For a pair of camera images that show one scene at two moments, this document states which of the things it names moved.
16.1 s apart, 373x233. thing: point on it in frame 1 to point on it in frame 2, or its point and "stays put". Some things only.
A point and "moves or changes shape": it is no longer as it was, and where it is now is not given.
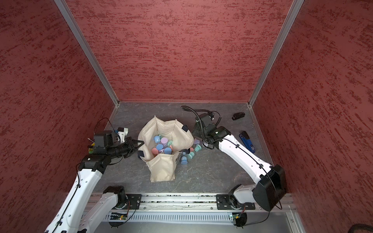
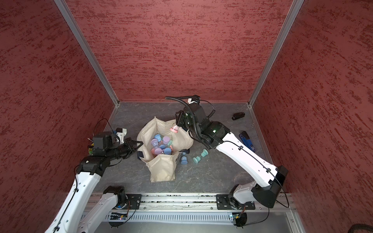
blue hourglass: [168, 150] stays put
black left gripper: [131, 150] stays put
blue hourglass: [157, 139] moves or changes shape
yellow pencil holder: [91, 148] stays put
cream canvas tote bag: [162, 167] stays put
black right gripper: [195, 130] to [180, 119]
